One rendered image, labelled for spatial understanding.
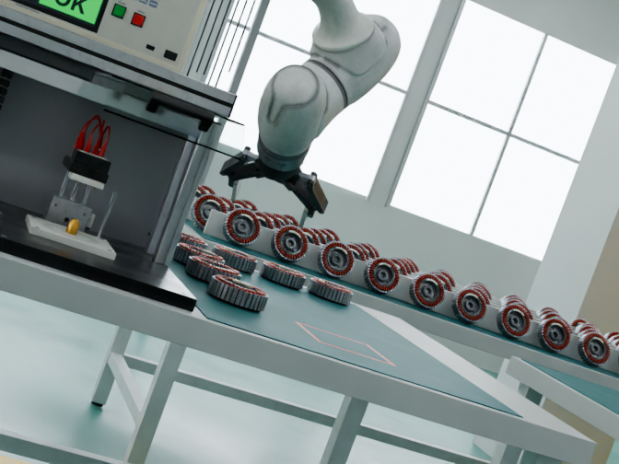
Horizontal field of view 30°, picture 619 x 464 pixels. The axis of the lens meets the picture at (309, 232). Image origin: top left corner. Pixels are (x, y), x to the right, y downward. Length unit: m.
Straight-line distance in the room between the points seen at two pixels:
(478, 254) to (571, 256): 3.63
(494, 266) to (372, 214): 1.15
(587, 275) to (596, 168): 0.59
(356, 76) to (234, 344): 0.47
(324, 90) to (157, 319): 0.45
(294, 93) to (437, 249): 7.53
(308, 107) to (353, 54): 0.13
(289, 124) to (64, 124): 0.62
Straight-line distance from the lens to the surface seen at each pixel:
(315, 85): 1.79
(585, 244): 5.78
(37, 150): 2.29
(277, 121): 1.81
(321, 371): 1.92
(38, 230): 1.98
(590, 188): 5.91
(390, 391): 1.98
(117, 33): 2.18
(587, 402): 2.87
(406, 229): 9.15
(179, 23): 2.19
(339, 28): 1.86
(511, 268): 9.58
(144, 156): 2.31
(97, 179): 2.10
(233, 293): 2.11
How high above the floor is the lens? 1.03
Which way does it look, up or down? 3 degrees down
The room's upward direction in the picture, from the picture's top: 20 degrees clockwise
